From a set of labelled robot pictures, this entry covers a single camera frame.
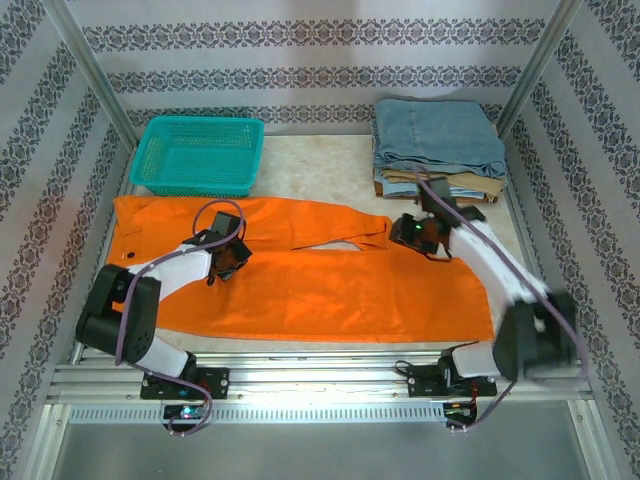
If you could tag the orange trousers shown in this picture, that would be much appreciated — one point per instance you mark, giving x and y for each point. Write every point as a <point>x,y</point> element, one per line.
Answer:
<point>325,290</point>

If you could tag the aluminium frame post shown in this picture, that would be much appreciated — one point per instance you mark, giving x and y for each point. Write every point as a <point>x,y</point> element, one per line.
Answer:
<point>541,65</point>
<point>89,65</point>

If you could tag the aluminium side rail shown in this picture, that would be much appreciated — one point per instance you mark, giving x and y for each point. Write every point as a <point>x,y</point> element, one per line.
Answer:
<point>524,235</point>
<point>121,175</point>

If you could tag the teal plastic basket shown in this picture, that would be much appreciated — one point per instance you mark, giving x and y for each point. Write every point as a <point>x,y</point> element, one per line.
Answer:
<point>200,160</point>

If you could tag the folded brown trousers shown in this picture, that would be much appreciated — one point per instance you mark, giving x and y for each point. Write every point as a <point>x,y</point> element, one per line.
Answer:
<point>492,199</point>

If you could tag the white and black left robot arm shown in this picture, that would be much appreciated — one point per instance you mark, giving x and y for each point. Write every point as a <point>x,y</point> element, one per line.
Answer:
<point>180,270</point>

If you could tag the aluminium cross rails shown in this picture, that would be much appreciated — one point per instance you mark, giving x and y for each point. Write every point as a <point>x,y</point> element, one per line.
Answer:
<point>320,372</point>

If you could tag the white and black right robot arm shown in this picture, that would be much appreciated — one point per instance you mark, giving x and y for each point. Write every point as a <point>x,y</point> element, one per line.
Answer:
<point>490,260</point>

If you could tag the circuit board with green light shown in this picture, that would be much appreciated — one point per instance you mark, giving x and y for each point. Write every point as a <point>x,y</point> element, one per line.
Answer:
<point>457,409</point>
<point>186,412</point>

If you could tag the grey metal base panel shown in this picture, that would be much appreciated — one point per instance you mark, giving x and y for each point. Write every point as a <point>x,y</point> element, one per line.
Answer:
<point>320,455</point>

